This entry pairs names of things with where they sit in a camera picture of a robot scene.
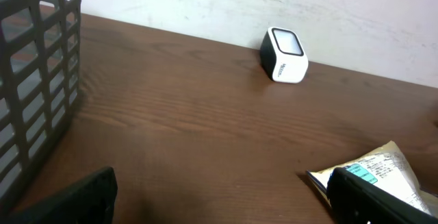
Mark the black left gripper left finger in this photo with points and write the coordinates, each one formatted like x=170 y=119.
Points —
x=89 y=200

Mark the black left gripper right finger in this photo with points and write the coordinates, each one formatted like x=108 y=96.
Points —
x=354 y=200

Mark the yellow snack bag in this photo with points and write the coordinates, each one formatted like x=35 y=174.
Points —
x=386 y=168

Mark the white barcode scanner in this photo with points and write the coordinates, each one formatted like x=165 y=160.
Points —
x=282 y=56

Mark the grey plastic shopping basket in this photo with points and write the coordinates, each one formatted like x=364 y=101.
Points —
x=40 y=59

